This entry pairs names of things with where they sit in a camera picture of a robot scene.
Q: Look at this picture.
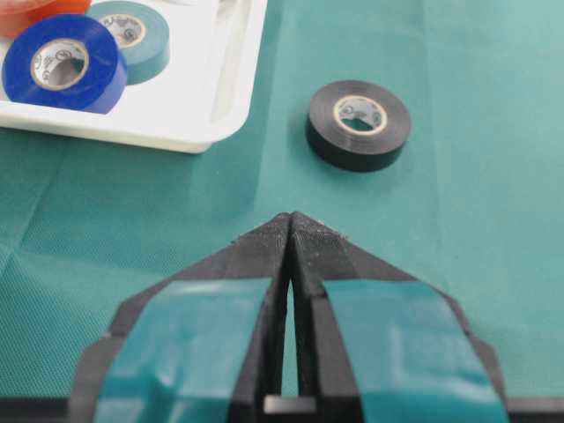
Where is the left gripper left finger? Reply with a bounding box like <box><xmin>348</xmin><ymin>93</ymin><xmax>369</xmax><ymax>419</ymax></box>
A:
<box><xmin>68</xmin><ymin>213</ymin><xmax>291</xmax><ymax>422</ymax></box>

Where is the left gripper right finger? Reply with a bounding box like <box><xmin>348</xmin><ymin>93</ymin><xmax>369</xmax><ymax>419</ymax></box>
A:
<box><xmin>290</xmin><ymin>212</ymin><xmax>508</xmax><ymax>422</ymax></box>

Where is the black tape roll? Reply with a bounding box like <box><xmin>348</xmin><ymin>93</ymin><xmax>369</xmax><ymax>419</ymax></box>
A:
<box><xmin>307</xmin><ymin>80</ymin><xmax>411</xmax><ymax>172</ymax></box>

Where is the green tape roll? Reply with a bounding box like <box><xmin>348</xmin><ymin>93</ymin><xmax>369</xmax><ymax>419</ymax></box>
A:
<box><xmin>86</xmin><ymin>1</ymin><xmax>170</xmax><ymax>85</ymax></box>

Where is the blue tape roll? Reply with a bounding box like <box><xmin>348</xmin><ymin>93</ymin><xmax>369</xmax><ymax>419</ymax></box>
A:
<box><xmin>2</xmin><ymin>14</ymin><xmax>127</xmax><ymax>114</ymax></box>

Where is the red tape roll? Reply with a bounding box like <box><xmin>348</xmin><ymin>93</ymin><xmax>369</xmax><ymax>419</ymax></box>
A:
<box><xmin>1</xmin><ymin>0</ymin><xmax>91</xmax><ymax>38</ymax></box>

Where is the green table cloth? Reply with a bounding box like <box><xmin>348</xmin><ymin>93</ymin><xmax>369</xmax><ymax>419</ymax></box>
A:
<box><xmin>1</xmin><ymin>1</ymin><xmax>563</xmax><ymax>405</ymax></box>

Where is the white rectangular plastic tray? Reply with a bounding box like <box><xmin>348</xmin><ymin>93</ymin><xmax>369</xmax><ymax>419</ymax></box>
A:
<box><xmin>1</xmin><ymin>1</ymin><xmax>267</xmax><ymax>153</ymax></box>

